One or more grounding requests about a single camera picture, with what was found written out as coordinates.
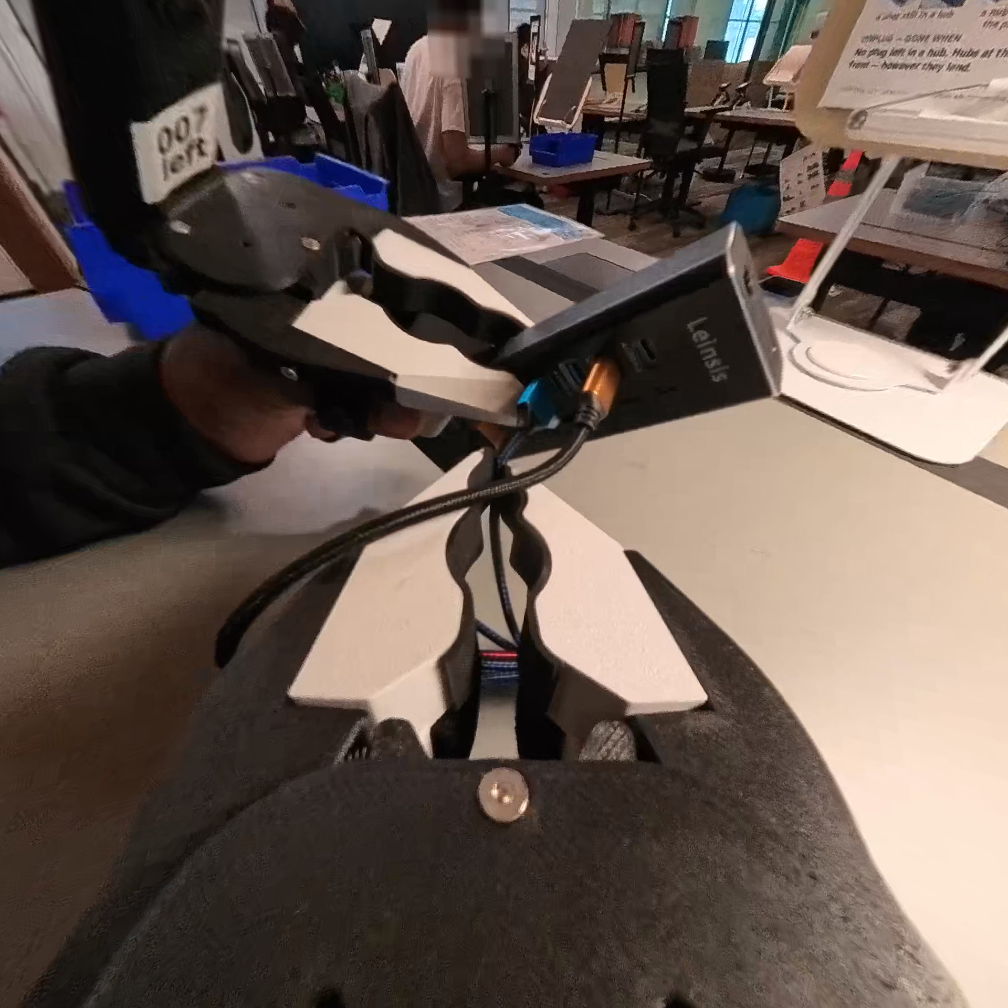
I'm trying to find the orange traffic cone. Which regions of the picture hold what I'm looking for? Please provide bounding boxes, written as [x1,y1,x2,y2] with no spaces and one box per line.
[765,235,830,283]

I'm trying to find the person's left forearm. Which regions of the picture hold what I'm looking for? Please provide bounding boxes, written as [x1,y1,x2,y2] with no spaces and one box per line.
[0,345,272,570]

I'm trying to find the black jacket on chair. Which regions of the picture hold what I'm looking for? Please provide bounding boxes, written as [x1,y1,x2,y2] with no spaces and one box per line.
[346,71,442,217]

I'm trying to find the wooden post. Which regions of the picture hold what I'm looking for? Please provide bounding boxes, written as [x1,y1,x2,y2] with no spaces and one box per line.
[0,150,80,296]

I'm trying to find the wooden office desk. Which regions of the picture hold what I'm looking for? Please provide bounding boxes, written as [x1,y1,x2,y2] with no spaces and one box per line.
[492,150,655,229]

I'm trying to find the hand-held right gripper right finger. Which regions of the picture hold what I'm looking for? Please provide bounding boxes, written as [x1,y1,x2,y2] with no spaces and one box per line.
[504,480,710,749]

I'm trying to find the grey monitor back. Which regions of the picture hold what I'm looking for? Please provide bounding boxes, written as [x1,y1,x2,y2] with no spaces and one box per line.
[535,19,614,129]

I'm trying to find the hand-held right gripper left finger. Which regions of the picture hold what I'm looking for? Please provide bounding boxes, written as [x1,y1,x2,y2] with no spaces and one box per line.
[287,453,485,749]

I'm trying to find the black mesh office chair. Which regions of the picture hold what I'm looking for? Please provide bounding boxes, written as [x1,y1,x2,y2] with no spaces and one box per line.
[630,47,729,237]

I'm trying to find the black cable orange plug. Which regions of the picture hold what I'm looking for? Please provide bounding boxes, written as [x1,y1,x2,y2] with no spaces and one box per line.
[215,358,625,669]

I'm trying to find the printed paper sheets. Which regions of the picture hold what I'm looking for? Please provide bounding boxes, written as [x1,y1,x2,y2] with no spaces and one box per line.
[405,203,606,266]

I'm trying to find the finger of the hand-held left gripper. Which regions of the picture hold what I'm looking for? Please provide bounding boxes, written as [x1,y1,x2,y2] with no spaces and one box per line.
[291,282,527,428]
[369,228,537,351]

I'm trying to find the blue braided cable teal plug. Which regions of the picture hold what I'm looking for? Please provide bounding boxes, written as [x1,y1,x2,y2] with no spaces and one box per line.
[488,378,568,655]

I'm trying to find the slim black USB hub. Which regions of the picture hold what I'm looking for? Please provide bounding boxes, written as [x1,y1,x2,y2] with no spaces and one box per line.
[492,223,784,444]

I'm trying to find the dark wooden table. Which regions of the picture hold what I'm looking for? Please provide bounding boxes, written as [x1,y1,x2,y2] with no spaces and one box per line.
[775,189,1008,292]

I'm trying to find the white monitor stand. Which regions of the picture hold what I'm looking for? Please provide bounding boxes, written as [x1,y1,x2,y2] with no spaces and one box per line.
[768,153,1008,466]

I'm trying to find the blue plastic bin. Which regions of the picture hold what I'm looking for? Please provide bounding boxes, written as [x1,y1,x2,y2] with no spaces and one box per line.
[61,153,392,341]
[529,132,600,168]

